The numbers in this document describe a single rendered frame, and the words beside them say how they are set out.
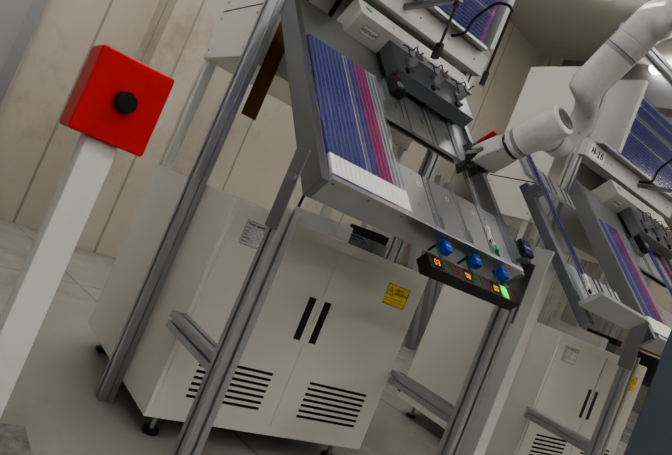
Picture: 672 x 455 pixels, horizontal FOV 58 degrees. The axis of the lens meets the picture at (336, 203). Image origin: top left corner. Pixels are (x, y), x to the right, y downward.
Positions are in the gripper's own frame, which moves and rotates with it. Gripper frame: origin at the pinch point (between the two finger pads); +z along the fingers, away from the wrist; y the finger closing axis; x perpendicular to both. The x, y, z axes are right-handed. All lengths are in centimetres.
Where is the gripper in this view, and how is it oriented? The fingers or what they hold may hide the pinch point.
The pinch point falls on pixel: (466, 169)
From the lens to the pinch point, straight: 179.4
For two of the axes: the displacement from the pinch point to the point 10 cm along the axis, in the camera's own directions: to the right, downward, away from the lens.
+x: -0.1, 8.6, -5.1
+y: -7.5, -3.4, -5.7
